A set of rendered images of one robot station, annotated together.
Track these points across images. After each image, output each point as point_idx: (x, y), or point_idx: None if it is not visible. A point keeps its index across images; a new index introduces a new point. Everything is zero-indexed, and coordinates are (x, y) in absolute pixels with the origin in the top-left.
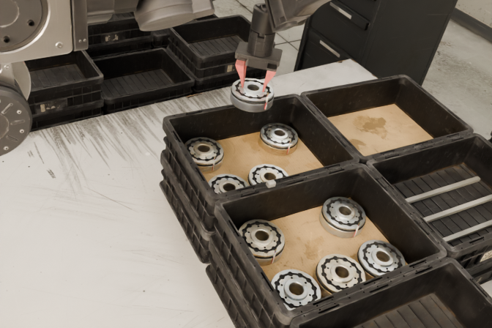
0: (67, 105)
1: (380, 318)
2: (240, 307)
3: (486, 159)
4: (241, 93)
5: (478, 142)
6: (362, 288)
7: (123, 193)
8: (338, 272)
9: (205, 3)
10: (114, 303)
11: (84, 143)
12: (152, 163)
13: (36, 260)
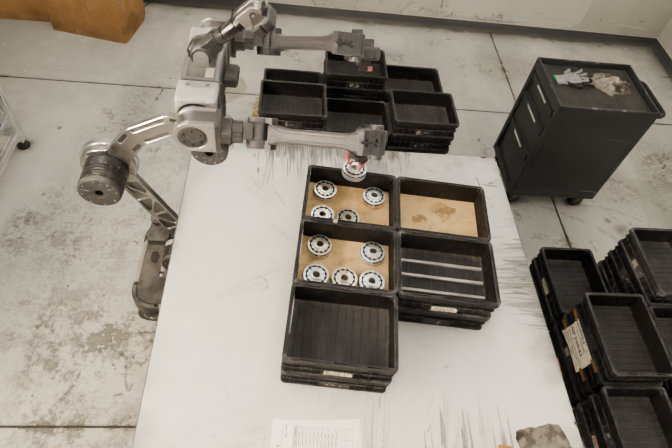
0: (301, 126)
1: (350, 306)
2: None
3: (487, 260)
4: (346, 168)
5: (488, 248)
6: (337, 286)
7: (285, 194)
8: (345, 277)
9: (268, 147)
10: (249, 245)
11: (283, 159)
12: None
13: (228, 210)
